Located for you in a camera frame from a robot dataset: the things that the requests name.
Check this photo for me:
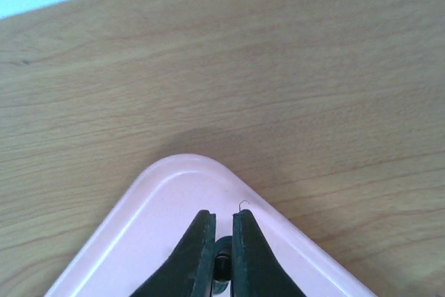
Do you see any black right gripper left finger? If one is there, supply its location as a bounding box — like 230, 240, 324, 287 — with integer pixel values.
132, 210, 216, 297

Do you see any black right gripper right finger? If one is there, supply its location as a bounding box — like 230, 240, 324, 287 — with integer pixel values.
232, 209, 304, 297

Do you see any black pawn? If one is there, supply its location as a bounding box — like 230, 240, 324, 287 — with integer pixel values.
212, 236, 232, 296

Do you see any pink plastic tray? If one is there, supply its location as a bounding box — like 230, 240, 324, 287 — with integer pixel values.
48, 154, 371, 296

